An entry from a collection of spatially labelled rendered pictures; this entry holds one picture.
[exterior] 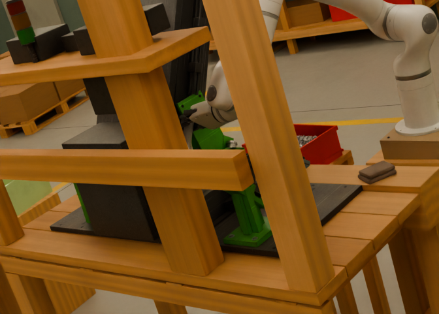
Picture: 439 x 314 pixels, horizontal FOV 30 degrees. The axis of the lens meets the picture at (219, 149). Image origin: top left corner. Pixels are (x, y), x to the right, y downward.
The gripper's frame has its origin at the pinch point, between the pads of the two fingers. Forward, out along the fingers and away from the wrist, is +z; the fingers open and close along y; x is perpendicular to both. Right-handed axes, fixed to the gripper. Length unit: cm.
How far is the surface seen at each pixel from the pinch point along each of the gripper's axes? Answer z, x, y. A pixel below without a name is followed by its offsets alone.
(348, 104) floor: 201, -185, -277
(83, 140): 28.5, 6.1, 21.2
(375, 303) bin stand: 25, 26, -119
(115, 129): 21.3, 1.6, 14.1
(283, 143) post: -61, 28, 14
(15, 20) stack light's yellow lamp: 11, -13, 59
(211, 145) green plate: 2.8, 2.6, -11.4
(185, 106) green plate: 2.8, -6.6, 1.2
